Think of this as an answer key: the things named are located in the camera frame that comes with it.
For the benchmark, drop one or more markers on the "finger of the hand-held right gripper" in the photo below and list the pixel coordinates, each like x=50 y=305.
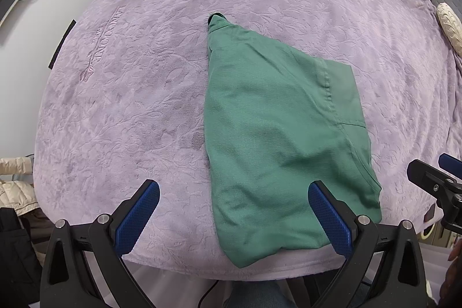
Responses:
x=451 y=162
x=426 y=174

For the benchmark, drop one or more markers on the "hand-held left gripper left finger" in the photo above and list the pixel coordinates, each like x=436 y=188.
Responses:
x=135 y=217

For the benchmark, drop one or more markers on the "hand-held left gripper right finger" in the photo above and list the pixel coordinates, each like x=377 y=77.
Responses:
x=330 y=217

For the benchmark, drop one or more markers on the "green work jacket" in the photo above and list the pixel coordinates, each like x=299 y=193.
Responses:
x=270 y=131

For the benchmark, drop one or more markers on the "purple embossed blanket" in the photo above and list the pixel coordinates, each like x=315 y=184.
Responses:
x=126 y=95

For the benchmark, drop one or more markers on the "beige puffy jacket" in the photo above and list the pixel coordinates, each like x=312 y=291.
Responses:
x=14 y=192

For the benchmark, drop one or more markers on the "black clothing pile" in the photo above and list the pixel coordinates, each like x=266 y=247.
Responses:
x=14 y=257

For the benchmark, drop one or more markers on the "white textured pillow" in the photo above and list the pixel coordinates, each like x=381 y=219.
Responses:
x=451 y=23

